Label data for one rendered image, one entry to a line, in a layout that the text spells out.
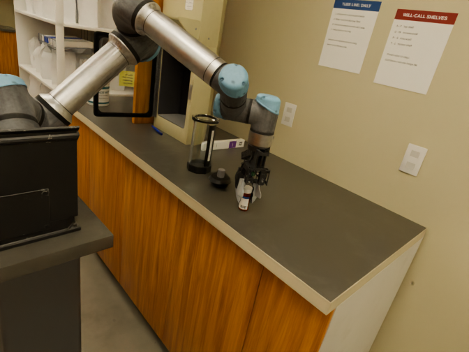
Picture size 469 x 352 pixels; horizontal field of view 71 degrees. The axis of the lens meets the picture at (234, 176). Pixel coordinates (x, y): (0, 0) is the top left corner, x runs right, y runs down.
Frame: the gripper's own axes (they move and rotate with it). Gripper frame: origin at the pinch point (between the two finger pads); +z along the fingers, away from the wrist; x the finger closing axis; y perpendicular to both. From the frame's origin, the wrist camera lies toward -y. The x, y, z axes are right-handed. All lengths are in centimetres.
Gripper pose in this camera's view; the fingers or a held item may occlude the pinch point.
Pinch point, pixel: (245, 198)
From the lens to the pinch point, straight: 111.9
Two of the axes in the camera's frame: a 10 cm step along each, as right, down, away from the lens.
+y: 2.3, 4.2, -8.8
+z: -1.7, 9.1, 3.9
